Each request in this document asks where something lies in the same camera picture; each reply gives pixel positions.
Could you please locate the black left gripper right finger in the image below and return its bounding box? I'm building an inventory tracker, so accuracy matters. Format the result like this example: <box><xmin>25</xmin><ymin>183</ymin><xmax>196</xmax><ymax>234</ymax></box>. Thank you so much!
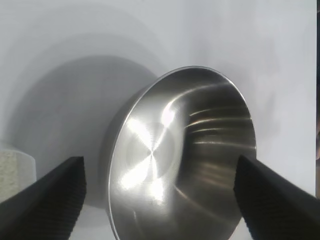
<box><xmin>233</xmin><ymin>154</ymin><xmax>320</xmax><ymax>240</ymax></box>

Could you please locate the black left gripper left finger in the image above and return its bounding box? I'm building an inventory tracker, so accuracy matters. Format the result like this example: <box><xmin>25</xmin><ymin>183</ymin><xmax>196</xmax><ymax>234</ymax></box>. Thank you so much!
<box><xmin>0</xmin><ymin>156</ymin><xmax>87</xmax><ymax>240</ymax></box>

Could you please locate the translucent plastic measuring cup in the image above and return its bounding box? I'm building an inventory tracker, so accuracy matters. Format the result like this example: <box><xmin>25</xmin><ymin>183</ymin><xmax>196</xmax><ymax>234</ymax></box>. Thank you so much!
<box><xmin>0</xmin><ymin>143</ymin><xmax>37</xmax><ymax>203</ymax></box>

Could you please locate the stainless steel mixing bowl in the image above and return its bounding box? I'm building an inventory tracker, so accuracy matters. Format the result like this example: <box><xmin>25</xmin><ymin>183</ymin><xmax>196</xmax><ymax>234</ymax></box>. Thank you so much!
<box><xmin>99</xmin><ymin>65</ymin><xmax>258</xmax><ymax>240</ymax></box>

